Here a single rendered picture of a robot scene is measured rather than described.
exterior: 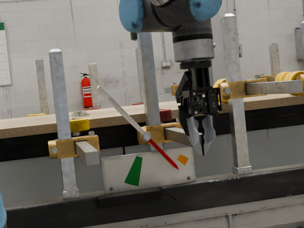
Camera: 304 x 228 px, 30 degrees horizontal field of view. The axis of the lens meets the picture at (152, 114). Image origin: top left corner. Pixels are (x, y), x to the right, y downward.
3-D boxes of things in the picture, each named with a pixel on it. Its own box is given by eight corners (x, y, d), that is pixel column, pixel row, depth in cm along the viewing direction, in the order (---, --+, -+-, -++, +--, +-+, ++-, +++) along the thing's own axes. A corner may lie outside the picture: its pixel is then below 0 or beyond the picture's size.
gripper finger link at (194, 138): (195, 159, 124) (191, 116, 124) (188, 156, 130) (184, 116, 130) (209, 157, 125) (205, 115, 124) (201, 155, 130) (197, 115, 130)
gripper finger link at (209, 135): (209, 157, 125) (205, 115, 124) (201, 155, 130) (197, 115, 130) (222, 155, 125) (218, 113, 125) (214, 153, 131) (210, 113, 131)
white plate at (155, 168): (196, 181, 160) (192, 146, 159) (104, 194, 155) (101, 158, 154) (195, 181, 161) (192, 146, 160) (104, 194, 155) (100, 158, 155)
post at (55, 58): (80, 224, 155) (61, 48, 152) (68, 225, 154) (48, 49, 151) (79, 221, 158) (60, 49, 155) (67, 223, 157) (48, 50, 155)
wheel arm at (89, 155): (101, 168, 126) (99, 148, 125) (85, 169, 125) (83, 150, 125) (83, 149, 168) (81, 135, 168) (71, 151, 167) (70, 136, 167)
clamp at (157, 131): (188, 140, 159) (186, 121, 159) (141, 145, 157) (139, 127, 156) (182, 138, 165) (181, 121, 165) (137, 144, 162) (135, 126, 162)
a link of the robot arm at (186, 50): (168, 45, 131) (208, 42, 133) (171, 66, 131) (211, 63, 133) (178, 40, 122) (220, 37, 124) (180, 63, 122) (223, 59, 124)
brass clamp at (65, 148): (100, 154, 154) (98, 135, 153) (50, 160, 151) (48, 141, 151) (97, 152, 160) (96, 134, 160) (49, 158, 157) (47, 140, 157)
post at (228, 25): (250, 178, 164) (235, 12, 162) (239, 180, 164) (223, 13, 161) (246, 177, 168) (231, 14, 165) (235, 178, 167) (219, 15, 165)
